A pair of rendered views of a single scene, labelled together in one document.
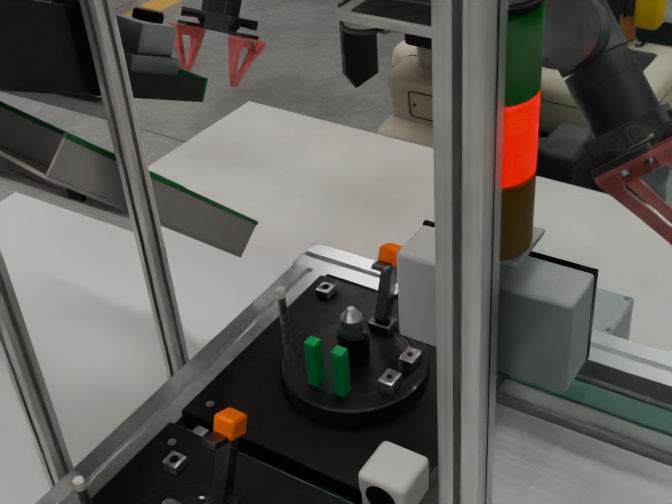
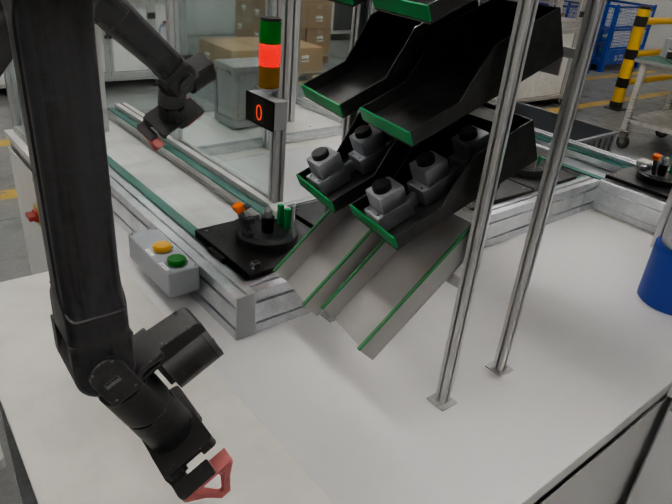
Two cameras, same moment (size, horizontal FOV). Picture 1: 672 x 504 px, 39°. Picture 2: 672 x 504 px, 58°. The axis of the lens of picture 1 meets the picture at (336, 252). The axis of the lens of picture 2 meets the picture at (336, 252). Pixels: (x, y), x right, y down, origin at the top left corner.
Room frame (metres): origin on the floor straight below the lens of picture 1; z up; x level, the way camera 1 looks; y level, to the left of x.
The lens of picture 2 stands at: (1.83, 0.42, 1.60)
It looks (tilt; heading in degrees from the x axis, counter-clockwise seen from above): 28 degrees down; 193
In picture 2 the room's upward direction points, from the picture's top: 5 degrees clockwise
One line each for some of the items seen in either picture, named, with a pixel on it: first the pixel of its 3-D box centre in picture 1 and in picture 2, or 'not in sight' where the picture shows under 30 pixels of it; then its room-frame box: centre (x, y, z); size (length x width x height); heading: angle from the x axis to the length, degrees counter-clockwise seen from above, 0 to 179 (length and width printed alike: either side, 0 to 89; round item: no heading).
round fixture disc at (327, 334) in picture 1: (355, 366); (267, 234); (0.68, -0.01, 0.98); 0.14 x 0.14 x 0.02
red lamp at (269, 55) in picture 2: not in sight; (269, 54); (0.48, -0.10, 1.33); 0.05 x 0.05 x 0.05
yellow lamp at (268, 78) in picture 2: not in sight; (269, 76); (0.48, -0.10, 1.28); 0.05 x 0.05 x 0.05
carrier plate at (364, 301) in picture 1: (356, 381); (267, 242); (0.68, -0.01, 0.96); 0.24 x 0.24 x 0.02; 55
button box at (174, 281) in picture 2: not in sight; (163, 260); (0.81, -0.20, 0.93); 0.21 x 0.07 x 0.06; 55
